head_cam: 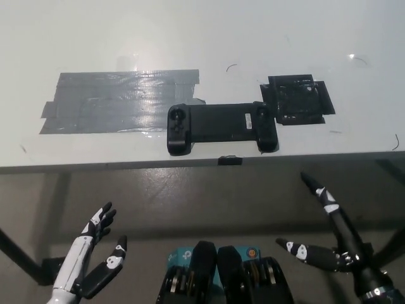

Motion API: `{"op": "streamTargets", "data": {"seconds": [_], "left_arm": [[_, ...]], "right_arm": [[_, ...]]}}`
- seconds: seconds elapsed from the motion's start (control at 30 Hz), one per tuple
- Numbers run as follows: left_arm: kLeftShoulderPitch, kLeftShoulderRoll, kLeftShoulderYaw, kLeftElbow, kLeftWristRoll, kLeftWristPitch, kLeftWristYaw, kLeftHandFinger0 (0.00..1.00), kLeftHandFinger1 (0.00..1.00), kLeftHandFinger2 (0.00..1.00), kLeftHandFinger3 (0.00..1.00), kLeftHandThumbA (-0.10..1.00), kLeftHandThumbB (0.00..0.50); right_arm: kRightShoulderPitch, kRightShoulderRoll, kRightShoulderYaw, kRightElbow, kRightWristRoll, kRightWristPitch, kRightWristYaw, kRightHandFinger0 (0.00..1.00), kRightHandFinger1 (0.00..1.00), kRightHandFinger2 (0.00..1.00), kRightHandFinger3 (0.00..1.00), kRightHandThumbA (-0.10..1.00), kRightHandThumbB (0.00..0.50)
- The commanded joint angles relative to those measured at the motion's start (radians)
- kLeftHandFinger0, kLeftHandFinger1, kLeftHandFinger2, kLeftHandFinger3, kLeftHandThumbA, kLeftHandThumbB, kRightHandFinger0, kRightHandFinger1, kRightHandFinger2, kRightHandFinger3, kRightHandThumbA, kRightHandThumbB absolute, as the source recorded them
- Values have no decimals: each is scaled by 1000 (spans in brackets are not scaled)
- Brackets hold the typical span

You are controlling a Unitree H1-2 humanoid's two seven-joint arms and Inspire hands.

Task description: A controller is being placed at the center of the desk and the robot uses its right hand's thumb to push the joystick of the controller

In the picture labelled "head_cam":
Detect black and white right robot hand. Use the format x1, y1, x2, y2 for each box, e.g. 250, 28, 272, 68
275, 172, 396, 298

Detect small black tape patch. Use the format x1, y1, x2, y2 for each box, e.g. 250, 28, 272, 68
259, 74, 336, 127

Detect black game controller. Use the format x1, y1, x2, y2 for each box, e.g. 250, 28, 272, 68
166, 101, 280, 156

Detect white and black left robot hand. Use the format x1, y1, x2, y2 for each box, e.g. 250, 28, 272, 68
50, 201, 128, 304

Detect black robot body teal tops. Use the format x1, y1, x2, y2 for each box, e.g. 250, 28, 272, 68
154, 240, 297, 304

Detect large grey duct tape patch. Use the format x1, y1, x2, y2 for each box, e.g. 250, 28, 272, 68
38, 70, 206, 136

